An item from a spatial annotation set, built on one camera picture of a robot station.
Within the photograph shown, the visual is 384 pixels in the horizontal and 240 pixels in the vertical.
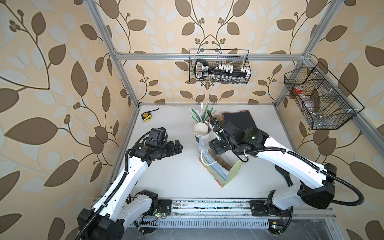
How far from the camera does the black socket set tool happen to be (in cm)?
83

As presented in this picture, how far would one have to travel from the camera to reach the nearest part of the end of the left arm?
525 mm

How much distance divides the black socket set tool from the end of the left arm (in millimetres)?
410
